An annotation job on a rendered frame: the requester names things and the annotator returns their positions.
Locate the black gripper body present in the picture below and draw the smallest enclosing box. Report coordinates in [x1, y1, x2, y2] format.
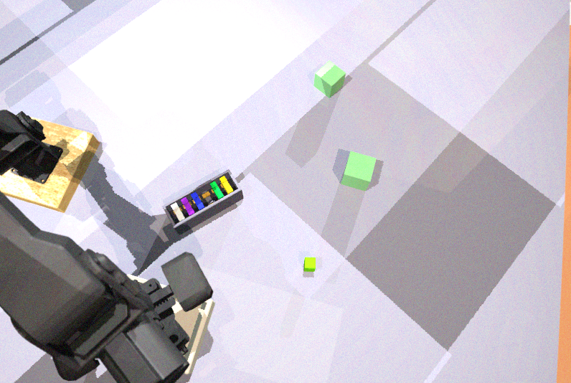
[52, 252, 213, 381]

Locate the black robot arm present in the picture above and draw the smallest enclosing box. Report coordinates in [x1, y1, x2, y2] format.
[0, 109, 190, 383]

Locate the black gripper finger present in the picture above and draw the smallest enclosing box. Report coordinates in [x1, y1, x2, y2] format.
[153, 278, 175, 323]

